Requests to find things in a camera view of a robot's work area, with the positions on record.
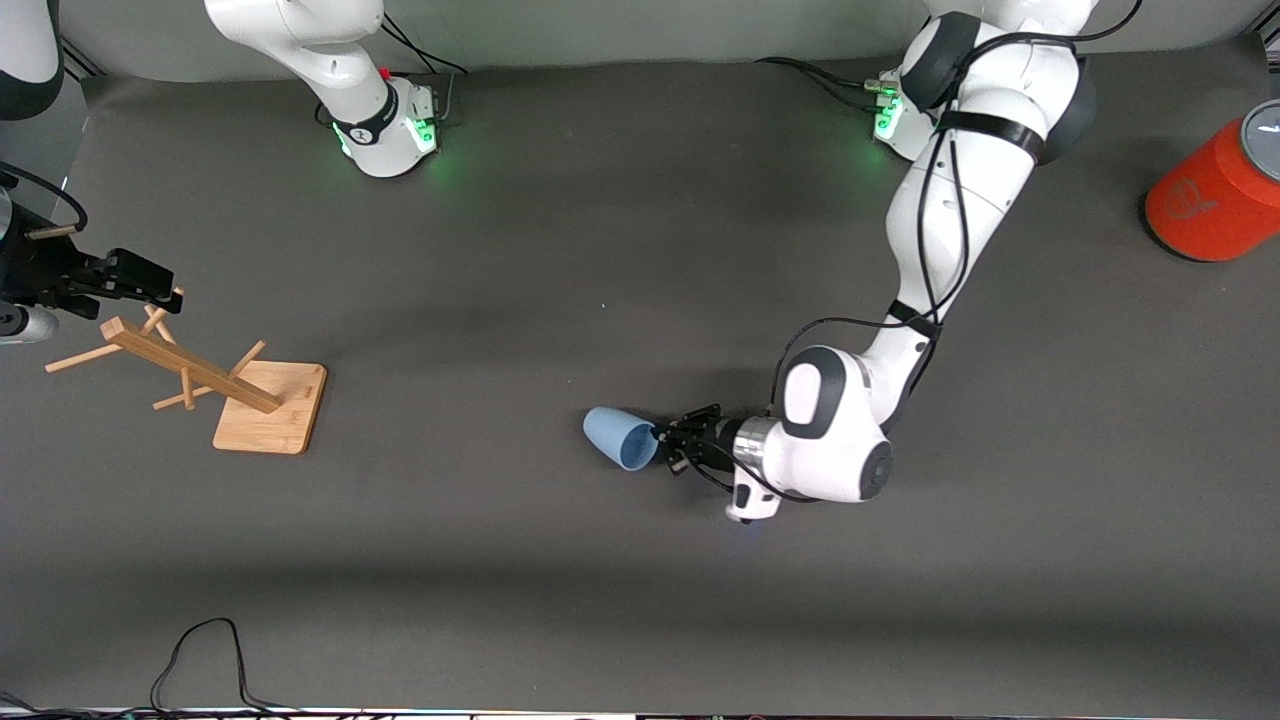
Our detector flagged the light blue cup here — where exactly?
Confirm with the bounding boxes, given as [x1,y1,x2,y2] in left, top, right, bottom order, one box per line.
[583,406,662,472]

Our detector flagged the wooden cup rack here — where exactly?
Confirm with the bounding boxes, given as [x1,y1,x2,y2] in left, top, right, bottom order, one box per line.
[45,287,328,456]

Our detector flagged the dark grey table cloth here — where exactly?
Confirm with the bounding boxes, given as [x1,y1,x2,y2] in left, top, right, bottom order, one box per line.
[0,45,1280,716]

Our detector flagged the orange cylindrical can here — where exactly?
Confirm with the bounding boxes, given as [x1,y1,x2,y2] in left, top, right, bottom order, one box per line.
[1143,100,1280,263]

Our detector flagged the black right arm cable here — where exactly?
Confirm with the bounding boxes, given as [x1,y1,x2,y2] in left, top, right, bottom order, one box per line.
[0,160,89,233]

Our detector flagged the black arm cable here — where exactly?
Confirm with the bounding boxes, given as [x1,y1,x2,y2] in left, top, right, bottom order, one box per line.
[0,160,89,233]
[765,0,1143,501]

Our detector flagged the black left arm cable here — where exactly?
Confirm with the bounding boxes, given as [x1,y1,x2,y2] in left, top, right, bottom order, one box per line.
[765,0,1143,501]

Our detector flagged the black arm base cables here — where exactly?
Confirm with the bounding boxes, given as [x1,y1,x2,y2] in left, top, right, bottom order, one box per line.
[755,50,901,113]
[383,15,471,123]

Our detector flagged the thin black looped cable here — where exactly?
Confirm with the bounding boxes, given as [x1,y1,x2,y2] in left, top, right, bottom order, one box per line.
[150,618,301,713]

